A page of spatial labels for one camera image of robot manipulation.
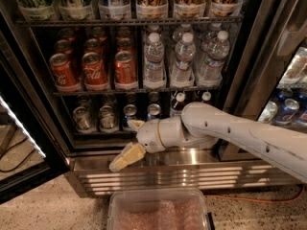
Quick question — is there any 7up can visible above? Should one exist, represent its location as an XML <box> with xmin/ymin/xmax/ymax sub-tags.
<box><xmin>99</xmin><ymin>105</ymin><xmax>119</xmax><ymax>133</ymax></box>
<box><xmin>73</xmin><ymin>106</ymin><xmax>96</xmax><ymax>133</ymax></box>

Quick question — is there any orange cable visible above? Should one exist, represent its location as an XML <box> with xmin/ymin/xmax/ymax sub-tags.
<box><xmin>204</xmin><ymin>184</ymin><xmax>306</xmax><ymax>205</ymax></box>

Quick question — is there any stainless steel fridge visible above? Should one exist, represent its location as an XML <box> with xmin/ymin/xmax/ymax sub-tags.
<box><xmin>0</xmin><ymin>0</ymin><xmax>307</xmax><ymax>197</ymax></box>

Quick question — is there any top wire shelf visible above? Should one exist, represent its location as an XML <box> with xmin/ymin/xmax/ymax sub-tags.
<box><xmin>15</xmin><ymin>15</ymin><xmax>244</xmax><ymax>28</ymax></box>

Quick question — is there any coca-cola can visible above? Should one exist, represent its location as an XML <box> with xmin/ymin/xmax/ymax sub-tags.
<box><xmin>49</xmin><ymin>53</ymin><xmax>83</xmax><ymax>92</ymax></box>
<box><xmin>114</xmin><ymin>51</ymin><xmax>138</xmax><ymax>90</ymax></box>
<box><xmin>82</xmin><ymin>52</ymin><xmax>109</xmax><ymax>91</ymax></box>

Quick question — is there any front left coca-cola can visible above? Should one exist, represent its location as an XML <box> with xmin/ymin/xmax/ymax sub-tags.
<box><xmin>49</xmin><ymin>53</ymin><xmax>83</xmax><ymax>92</ymax></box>

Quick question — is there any open fridge door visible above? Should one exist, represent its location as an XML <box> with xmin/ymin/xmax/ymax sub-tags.
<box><xmin>0</xmin><ymin>15</ymin><xmax>68</xmax><ymax>204</ymax></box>

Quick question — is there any wire shelf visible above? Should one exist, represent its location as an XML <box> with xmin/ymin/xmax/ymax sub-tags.
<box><xmin>53</xmin><ymin>84</ymin><xmax>222</xmax><ymax>96</ymax></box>
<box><xmin>15</xmin><ymin>15</ymin><xmax>244</xmax><ymax>28</ymax></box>

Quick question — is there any front right water bottle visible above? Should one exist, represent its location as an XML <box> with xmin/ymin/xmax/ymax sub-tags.
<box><xmin>197</xmin><ymin>31</ymin><xmax>230</xmax><ymax>87</ymax></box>

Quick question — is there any front left water bottle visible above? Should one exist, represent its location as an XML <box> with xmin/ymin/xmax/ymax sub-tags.
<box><xmin>143</xmin><ymin>33</ymin><xmax>165</xmax><ymax>89</ymax></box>

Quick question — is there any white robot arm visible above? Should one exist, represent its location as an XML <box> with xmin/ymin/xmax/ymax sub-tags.
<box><xmin>109</xmin><ymin>102</ymin><xmax>307</xmax><ymax>183</ymax></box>

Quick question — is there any middle wire shelf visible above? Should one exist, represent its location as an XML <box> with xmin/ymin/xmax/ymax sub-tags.
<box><xmin>53</xmin><ymin>84</ymin><xmax>222</xmax><ymax>96</ymax></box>

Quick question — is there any front right coca-cola can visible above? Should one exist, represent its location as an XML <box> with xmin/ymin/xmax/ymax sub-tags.
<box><xmin>114</xmin><ymin>51</ymin><xmax>138</xmax><ymax>90</ymax></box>

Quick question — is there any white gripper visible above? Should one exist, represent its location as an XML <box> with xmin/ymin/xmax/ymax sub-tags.
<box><xmin>109</xmin><ymin>116</ymin><xmax>188</xmax><ymax>173</ymax></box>

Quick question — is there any clear plastic bin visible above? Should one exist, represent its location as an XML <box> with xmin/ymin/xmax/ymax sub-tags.
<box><xmin>106</xmin><ymin>189</ymin><xmax>215</xmax><ymax>230</ymax></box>

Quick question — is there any black cable on floor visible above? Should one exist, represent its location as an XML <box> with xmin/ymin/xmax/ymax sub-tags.
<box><xmin>0</xmin><ymin>137</ymin><xmax>36</xmax><ymax>173</ymax></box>

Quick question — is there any water bottle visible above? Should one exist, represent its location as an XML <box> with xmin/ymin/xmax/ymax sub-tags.
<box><xmin>197</xmin><ymin>31</ymin><xmax>230</xmax><ymax>87</ymax></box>
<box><xmin>171</xmin><ymin>33</ymin><xmax>196</xmax><ymax>87</ymax></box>
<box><xmin>143</xmin><ymin>33</ymin><xmax>165</xmax><ymax>89</ymax></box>

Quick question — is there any front middle coca-cola can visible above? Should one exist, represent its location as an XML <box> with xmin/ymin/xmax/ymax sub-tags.
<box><xmin>82</xmin><ymin>52</ymin><xmax>109</xmax><ymax>91</ymax></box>

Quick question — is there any blue pepsi can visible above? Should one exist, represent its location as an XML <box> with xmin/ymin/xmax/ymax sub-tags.
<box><xmin>147</xmin><ymin>103</ymin><xmax>162</xmax><ymax>121</ymax></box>
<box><xmin>123</xmin><ymin>104</ymin><xmax>137</xmax><ymax>130</ymax></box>

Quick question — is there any brown drink bottle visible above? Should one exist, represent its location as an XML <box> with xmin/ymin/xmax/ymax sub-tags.
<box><xmin>193</xmin><ymin>91</ymin><xmax>212</xmax><ymax>104</ymax></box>
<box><xmin>170</xmin><ymin>92</ymin><xmax>186</xmax><ymax>117</ymax></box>

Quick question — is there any left brown drink bottle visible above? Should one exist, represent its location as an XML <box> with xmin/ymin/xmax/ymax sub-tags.
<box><xmin>170</xmin><ymin>92</ymin><xmax>186</xmax><ymax>117</ymax></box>

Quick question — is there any right brown drink bottle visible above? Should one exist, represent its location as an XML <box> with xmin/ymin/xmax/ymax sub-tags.
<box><xmin>193</xmin><ymin>91</ymin><xmax>212</xmax><ymax>104</ymax></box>

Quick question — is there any pepsi can right compartment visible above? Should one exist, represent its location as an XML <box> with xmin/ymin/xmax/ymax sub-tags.
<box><xmin>274</xmin><ymin>99</ymin><xmax>299</xmax><ymax>125</ymax></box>

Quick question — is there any front middle water bottle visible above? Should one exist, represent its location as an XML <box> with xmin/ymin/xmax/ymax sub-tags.
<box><xmin>171</xmin><ymin>33</ymin><xmax>196</xmax><ymax>87</ymax></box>

